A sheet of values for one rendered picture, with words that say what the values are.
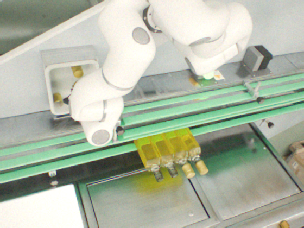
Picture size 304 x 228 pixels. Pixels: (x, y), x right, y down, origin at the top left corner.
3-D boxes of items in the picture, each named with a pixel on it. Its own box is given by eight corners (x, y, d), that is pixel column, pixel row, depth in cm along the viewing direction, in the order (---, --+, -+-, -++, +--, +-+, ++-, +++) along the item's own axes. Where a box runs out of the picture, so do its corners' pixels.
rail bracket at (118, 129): (106, 127, 117) (115, 152, 109) (106, 96, 105) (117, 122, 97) (113, 126, 118) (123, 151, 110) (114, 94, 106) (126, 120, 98)
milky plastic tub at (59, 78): (48, 100, 114) (51, 116, 108) (39, 50, 97) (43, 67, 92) (93, 92, 119) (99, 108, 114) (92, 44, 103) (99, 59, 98)
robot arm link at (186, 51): (165, 35, 88) (192, 65, 79) (203, 8, 88) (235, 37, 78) (175, 56, 96) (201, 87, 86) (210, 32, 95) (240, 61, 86)
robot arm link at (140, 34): (171, 75, 72) (143, 26, 75) (222, 13, 55) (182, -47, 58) (113, 93, 63) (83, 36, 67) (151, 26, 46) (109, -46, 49)
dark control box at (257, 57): (241, 60, 140) (252, 71, 135) (247, 46, 134) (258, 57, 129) (255, 58, 143) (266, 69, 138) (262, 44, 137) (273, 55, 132)
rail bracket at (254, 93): (239, 83, 131) (257, 105, 123) (245, 70, 126) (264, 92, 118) (246, 82, 132) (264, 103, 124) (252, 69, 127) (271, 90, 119)
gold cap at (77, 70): (70, 63, 103) (73, 70, 101) (80, 61, 104) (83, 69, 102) (71, 71, 106) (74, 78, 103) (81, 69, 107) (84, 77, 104)
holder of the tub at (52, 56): (50, 108, 118) (54, 123, 113) (40, 50, 98) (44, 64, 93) (93, 101, 123) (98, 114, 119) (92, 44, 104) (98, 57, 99)
